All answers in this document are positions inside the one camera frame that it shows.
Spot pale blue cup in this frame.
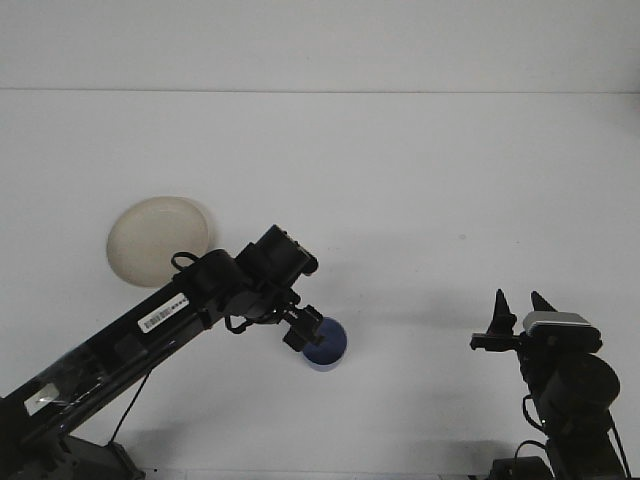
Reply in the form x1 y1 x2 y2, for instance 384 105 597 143
301 317 349 372

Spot pale round plate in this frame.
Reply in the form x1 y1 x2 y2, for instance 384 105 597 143
105 195 217 288

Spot grey camera box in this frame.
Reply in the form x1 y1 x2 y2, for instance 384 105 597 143
522 310 604 354

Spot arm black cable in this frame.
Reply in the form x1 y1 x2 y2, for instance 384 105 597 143
514 393 632 476
108 251 202 446

